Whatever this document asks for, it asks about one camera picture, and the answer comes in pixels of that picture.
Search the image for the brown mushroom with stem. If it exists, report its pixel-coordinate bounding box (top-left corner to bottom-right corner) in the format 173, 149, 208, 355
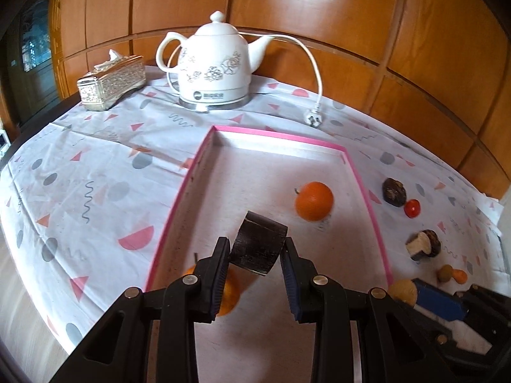
406, 229, 442, 262

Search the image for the white ceramic electric kettle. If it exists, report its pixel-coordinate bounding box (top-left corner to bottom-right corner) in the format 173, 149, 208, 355
156, 11, 276, 102

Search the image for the window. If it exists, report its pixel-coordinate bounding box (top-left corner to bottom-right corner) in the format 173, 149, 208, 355
18, 0, 54, 73

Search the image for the white patterned tablecloth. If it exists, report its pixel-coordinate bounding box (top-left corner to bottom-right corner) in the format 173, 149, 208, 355
0, 64, 506, 356

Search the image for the dark brown cylindrical fruit piece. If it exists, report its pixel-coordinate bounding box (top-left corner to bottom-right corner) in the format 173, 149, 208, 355
229, 210, 289, 278

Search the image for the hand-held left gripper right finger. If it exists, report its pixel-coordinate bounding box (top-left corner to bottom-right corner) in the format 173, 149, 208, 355
279, 238, 460, 383

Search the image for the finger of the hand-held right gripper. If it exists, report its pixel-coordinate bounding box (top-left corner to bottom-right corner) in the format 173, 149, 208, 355
413, 278, 511, 344
411, 307, 511, 376

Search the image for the silver ornate tissue box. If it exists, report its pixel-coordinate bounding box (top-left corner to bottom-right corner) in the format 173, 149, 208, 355
77, 49, 146, 111

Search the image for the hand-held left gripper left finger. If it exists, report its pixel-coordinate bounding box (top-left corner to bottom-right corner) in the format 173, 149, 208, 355
50, 237, 232, 383

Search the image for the pink rimmed tray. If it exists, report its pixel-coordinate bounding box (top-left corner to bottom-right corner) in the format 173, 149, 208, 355
144, 125, 394, 383

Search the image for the beige round fruit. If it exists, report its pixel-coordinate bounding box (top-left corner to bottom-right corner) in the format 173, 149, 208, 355
388, 279, 418, 304

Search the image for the white power cord with plug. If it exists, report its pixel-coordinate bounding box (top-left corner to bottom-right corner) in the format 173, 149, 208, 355
167, 31, 325, 129

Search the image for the silver kettle base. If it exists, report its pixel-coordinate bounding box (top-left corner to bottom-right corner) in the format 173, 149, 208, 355
178, 95, 256, 111

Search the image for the orange tangerine with stem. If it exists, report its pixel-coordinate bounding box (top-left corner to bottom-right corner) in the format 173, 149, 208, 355
294, 181, 334, 222

